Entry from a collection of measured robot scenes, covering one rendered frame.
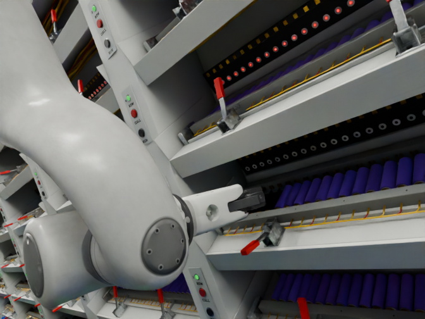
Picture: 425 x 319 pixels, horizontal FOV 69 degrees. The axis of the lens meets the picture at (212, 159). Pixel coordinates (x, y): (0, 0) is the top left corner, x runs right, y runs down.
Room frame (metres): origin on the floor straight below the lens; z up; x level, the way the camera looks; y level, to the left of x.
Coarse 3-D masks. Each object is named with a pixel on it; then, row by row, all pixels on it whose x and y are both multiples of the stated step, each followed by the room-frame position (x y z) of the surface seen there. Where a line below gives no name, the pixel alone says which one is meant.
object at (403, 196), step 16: (384, 192) 0.41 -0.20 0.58; (400, 192) 0.40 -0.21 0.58; (416, 192) 0.38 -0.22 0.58; (288, 208) 0.52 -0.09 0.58; (304, 208) 0.49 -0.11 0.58; (320, 208) 0.47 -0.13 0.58; (336, 208) 0.45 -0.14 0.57; (352, 208) 0.44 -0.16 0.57; (368, 208) 0.42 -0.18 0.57; (384, 208) 0.41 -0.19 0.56; (400, 208) 0.39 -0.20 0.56; (240, 224) 0.59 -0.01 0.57; (256, 224) 0.57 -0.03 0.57; (320, 224) 0.46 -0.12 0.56
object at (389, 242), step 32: (416, 128) 0.47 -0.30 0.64; (320, 160) 0.58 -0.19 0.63; (352, 224) 0.44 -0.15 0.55; (384, 224) 0.40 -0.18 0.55; (416, 224) 0.37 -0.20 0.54; (224, 256) 0.58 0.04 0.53; (256, 256) 0.53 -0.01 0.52; (288, 256) 0.48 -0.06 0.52; (320, 256) 0.45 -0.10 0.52; (352, 256) 0.42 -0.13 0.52; (384, 256) 0.39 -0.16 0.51; (416, 256) 0.36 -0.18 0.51
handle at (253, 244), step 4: (264, 228) 0.51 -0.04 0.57; (268, 228) 0.51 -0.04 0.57; (264, 232) 0.51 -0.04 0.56; (268, 232) 0.50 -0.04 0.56; (260, 236) 0.50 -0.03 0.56; (264, 236) 0.49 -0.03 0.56; (256, 240) 0.48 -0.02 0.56; (260, 240) 0.48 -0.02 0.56; (248, 244) 0.48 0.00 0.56; (252, 244) 0.47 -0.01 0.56; (256, 244) 0.47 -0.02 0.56; (244, 248) 0.47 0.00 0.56; (248, 248) 0.46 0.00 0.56; (252, 248) 0.47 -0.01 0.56; (240, 252) 0.46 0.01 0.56; (244, 252) 0.46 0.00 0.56; (248, 252) 0.46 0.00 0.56
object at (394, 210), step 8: (392, 208) 0.41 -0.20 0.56; (408, 208) 0.39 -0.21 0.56; (416, 208) 0.39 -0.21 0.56; (424, 208) 0.38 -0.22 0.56; (328, 216) 0.47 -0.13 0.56; (336, 216) 0.46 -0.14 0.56; (344, 216) 0.45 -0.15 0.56; (360, 216) 0.43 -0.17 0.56; (368, 216) 0.43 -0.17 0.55; (280, 224) 0.53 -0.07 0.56; (288, 224) 0.52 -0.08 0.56; (296, 224) 0.51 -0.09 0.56; (304, 224) 0.50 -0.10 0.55; (224, 232) 0.62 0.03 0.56; (232, 232) 0.61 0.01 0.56; (240, 232) 0.60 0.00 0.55
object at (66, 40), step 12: (72, 24) 0.73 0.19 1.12; (84, 24) 0.71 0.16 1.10; (60, 36) 0.77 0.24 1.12; (72, 36) 0.75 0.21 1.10; (84, 36) 0.86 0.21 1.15; (60, 48) 0.80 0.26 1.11; (72, 48) 0.77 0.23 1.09; (84, 48) 0.92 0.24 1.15; (96, 48) 0.98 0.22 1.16; (60, 60) 0.83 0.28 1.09; (72, 60) 1.00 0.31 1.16; (84, 60) 0.97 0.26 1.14; (72, 72) 1.03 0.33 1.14
